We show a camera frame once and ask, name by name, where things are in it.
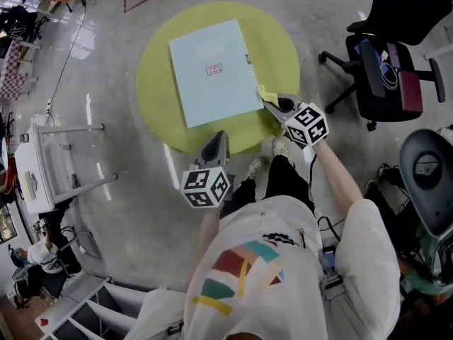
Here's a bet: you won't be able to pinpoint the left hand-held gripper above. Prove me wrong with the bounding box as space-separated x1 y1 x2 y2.
179 130 233 211

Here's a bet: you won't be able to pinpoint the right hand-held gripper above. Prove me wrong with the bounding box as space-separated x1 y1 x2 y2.
262 93 331 148

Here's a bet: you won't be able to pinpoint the yellow cloth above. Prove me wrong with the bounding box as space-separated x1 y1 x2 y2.
256 84 281 105

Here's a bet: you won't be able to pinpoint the light blue package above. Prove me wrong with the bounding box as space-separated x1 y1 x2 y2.
168 18 265 130

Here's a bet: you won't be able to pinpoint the person's left forearm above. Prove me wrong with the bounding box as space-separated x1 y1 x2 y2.
197 206 223 264

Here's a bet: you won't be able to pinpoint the person's right forearm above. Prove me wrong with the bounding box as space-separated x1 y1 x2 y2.
312 140 366 216

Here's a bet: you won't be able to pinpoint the person's right shoe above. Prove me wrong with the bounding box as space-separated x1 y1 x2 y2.
270 137 290 159

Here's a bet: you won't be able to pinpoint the person's shoe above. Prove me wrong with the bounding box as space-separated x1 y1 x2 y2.
270 137 290 159
245 157 265 181

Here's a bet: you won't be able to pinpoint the person's left shoe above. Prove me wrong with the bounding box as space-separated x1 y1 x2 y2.
245 157 265 181

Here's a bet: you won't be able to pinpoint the person's black trousers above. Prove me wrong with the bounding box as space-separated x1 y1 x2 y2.
219 154 316 221

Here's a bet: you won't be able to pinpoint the round yellow-green table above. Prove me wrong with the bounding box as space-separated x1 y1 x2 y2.
136 1 302 156

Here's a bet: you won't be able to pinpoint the long black case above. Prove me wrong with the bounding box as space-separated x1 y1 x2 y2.
358 40 387 99

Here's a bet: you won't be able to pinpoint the maroon pouch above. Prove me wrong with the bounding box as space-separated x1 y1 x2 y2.
397 69 425 114

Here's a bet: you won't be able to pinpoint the black mesh-back office chair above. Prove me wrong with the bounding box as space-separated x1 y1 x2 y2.
398 128 453 286

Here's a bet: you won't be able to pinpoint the person's white printed t-shirt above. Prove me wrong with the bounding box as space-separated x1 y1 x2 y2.
123 194 403 340

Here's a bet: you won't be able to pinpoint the white desk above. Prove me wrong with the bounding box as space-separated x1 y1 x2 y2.
13 121 119 215

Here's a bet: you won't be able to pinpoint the beige foam block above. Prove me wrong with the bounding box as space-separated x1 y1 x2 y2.
20 171 35 202

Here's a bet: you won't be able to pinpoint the white shelf unit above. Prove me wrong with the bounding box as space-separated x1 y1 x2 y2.
33 275 146 340

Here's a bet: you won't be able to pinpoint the red checkered table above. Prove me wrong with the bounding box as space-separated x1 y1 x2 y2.
0 38 42 101

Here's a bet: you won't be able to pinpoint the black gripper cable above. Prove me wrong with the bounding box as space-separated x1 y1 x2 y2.
306 152 347 242

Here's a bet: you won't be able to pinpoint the white coiled cable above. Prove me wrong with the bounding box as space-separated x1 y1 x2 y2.
377 50 400 92

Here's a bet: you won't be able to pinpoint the black floor cable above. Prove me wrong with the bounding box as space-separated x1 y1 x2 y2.
48 0 88 102

